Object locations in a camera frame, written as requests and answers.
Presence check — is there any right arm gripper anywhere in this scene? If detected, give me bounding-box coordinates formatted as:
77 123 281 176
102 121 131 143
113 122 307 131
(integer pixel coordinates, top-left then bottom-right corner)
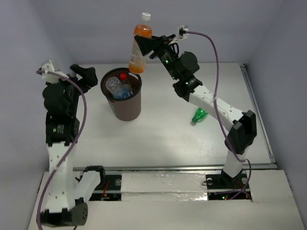
136 33 181 80

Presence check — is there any orange drink bottle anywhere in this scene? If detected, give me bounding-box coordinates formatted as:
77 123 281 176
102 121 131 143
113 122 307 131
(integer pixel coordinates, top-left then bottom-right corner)
128 12 153 74

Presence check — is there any crushed clear plastic bottle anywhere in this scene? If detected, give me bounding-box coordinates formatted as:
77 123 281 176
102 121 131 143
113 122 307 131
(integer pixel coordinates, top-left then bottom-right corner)
106 77 124 95

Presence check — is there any blue label clear bottle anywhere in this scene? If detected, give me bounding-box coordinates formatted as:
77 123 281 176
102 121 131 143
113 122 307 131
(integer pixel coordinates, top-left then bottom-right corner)
113 89 131 99

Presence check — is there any green plastic bottle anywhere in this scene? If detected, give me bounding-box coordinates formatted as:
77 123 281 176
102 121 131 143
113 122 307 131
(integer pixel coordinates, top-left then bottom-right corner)
191 108 208 124

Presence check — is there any clear bottle dark label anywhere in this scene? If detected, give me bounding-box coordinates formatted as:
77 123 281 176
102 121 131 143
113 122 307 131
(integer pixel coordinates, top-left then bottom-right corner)
119 73 132 94

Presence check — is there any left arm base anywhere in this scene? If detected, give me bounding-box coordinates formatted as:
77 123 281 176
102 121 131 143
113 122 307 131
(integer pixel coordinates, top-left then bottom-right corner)
89 174 122 201

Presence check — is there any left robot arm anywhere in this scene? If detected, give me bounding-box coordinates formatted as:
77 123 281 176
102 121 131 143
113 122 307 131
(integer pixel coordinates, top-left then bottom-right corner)
36 64 106 230

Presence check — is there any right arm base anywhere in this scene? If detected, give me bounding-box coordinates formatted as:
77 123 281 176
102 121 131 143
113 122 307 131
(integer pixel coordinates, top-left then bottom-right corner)
201 171 252 201

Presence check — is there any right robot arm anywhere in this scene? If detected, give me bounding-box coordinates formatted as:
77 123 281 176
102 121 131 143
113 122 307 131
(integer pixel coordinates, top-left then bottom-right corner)
134 34 257 189

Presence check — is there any brown garbage bin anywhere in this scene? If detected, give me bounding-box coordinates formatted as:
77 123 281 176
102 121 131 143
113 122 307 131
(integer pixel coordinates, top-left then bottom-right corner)
100 67 142 121

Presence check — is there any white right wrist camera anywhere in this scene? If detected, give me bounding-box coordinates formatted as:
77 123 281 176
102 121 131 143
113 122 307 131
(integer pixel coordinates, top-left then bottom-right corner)
170 25 189 44

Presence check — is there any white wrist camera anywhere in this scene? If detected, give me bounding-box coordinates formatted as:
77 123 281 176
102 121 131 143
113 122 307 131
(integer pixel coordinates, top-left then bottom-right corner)
170 25 189 44
39 59 64 84

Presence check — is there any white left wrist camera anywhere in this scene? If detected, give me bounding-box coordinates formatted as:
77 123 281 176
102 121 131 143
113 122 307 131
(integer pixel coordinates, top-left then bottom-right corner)
39 59 64 84

